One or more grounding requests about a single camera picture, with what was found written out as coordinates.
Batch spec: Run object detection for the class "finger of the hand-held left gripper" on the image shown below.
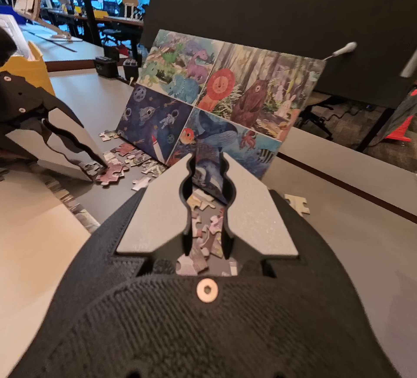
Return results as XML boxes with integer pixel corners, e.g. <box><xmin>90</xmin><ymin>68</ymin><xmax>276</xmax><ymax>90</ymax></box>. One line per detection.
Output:
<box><xmin>4</xmin><ymin>120</ymin><xmax>94</xmax><ymax>183</ymax></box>
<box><xmin>38</xmin><ymin>87</ymin><xmax>109</xmax><ymax>169</ymax></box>

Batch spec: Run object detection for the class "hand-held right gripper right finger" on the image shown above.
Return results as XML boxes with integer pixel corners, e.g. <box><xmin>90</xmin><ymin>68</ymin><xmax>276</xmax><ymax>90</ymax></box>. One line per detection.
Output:
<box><xmin>221</xmin><ymin>152</ymin><xmax>300</xmax><ymax>265</ymax></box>

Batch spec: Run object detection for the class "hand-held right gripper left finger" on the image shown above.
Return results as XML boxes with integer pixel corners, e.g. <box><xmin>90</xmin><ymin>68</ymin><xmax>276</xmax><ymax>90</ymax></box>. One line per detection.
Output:
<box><xmin>116</xmin><ymin>152</ymin><xmax>195</xmax><ymax>259</ymax></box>

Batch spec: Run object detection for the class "reddish brown puzzle piece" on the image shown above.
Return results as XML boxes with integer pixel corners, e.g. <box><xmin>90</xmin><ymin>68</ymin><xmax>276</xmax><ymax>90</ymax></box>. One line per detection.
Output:
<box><xmin>95</xmin><ymin>160</ymin><xmax>130</xmax><ymax>187</ymax></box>

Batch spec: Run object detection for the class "pile of puzzle pieces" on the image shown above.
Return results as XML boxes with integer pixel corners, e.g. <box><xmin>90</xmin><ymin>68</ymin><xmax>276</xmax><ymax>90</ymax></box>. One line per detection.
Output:
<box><xmin>81</xmin><ymin>130</ymin><xmax>243</xmax><ymax>276</ymax></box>

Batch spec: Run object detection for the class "puzzle frame tray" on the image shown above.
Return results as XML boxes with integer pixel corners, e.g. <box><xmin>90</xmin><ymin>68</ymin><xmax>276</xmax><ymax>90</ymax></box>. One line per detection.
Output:
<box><xmin>0</xmin><ymin>169</ymin><xmax>101</xmax><ymax>378</ymax></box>

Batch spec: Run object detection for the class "yellow bin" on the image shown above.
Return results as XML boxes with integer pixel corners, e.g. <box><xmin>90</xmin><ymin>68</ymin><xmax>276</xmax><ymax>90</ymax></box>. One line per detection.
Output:
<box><xmin>0</xmin><ymin>42</ymin><xmax>56</xmax><ymax>96</ymax></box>

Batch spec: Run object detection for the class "pale cream puzzle piece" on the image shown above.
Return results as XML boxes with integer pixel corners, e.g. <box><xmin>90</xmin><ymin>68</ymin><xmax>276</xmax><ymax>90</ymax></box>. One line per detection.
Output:
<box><xmin>284</xmin><ymin>193</ymin><xmax>311</xmax><ymax>215</ymax></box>

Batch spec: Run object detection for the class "large black battery charger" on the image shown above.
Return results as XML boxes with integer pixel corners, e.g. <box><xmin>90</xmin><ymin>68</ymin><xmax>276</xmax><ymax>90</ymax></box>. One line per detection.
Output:
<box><xmin>94</xmin><ymin>56</ymin><xmax>119</xmax><ymax>78</ymax></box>

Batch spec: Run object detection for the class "small black battery charger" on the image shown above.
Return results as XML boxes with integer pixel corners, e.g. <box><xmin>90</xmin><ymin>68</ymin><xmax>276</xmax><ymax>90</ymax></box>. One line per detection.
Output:
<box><xmin>123</xmin><ymin>58</ymin><xmax>141</xmax><ymax>81</ymax></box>

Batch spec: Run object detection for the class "black office chair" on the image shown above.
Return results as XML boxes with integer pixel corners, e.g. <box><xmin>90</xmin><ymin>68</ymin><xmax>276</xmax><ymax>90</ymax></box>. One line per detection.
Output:
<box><xmin>298</xmin><ymin>104</ymin><xmax>337</xmax><ymax>141</ymax></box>

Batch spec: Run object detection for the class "black pillar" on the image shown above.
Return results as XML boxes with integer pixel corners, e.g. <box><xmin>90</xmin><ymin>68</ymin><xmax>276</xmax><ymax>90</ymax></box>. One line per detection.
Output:
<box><xmin>73</xmin><ymin>0</ymin><xmax>102</xmax><ymax>47</ymax></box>

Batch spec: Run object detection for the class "wooden background desk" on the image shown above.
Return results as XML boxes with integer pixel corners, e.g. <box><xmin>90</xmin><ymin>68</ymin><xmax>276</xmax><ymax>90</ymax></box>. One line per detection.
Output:
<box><xmin>42</xmin><ymin>6</ymin><xmax>144</xmax><ymax>56</ymax></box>

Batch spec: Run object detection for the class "illustrated puzzle picture board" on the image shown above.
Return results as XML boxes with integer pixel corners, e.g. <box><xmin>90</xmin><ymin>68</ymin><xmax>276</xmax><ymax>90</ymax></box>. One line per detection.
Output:
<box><xmin>116</xmin><ymin>29</ymin><xmax>326</xmax><ymax>204</ymax></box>

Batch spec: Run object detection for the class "orange cone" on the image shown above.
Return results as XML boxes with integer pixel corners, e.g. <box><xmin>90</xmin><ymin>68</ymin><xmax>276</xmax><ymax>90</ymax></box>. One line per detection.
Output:
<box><xmin>386</xmin><ymin>88</ymin><xmax>417</xmax><ymax>144</ymax></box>

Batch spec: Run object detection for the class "grey metal pole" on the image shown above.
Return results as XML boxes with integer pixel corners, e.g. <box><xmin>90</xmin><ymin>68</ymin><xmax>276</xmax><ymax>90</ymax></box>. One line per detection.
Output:
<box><xmin>400</xmin><ymin>48</ymin><xmax>417</xmax><ymax>78</ymax></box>

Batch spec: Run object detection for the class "black partition panel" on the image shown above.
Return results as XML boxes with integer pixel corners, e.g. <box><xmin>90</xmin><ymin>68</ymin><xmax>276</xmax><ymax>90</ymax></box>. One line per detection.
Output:
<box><xmin>140</xmin><ymin>0</ymin><xmax>417</xmax><ymax>110</ymax></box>

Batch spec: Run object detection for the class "white crank handle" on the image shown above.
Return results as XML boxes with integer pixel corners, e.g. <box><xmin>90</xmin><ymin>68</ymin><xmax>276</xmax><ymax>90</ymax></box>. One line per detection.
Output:
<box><xmin>323</xmin><ymin>42</ymin><xmax>357</xmax><ymax>61</ymax></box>

